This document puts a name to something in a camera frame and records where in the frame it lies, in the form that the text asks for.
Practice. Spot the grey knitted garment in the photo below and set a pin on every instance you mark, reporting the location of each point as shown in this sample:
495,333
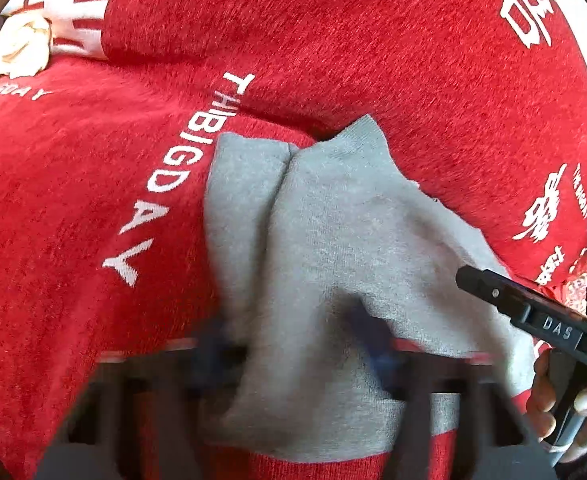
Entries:
294,236

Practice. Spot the person's right hand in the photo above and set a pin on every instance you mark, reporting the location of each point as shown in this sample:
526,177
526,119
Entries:
557,406

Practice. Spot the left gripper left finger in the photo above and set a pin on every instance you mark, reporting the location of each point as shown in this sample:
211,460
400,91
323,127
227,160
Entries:
137,418

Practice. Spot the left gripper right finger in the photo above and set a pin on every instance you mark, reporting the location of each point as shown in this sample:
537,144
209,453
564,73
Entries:
491,440

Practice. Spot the cream yellow small cloth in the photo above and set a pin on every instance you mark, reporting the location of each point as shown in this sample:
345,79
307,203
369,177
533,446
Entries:
25,41

